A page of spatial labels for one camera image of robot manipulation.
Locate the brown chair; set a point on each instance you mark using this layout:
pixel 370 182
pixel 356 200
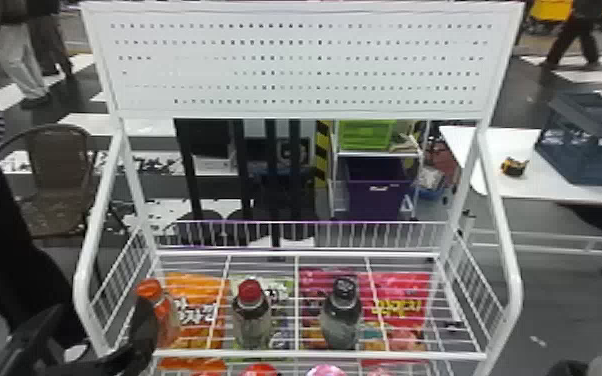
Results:
pixel 62 168

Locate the pink snack packet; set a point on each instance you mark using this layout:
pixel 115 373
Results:
pixel 314 283

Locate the red snack packet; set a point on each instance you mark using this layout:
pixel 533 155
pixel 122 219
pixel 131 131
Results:
pixel 400 294

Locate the yellow tape measure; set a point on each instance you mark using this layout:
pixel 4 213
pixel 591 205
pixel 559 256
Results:
pixel 513 167

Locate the black cap bottle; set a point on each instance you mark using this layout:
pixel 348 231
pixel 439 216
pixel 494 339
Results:
pixel 340 317

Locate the orange snack packet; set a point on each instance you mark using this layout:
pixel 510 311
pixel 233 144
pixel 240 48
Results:
pixel 196 302

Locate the blue crate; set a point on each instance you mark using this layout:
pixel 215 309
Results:
pixel 590 152

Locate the striped post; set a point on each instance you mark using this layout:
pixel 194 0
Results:
pixel 322 152

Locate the white side table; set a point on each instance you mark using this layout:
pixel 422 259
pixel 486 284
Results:
pixel 537 181

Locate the pink cap bottle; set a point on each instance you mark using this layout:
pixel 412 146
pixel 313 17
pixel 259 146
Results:
pixel 325 371

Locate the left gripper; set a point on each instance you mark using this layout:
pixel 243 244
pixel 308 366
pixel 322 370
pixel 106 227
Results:
pixel 106 365

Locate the red cap bottle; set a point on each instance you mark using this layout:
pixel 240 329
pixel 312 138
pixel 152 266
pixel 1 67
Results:
pixel 259 371
pixel 251 315

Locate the green basket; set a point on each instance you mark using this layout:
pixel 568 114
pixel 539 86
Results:
pixel 366 135

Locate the purple crate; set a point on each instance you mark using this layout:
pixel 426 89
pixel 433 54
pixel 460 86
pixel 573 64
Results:
pixel 377 191

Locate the orange bottle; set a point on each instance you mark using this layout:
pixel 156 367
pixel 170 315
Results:
pixel 163 307

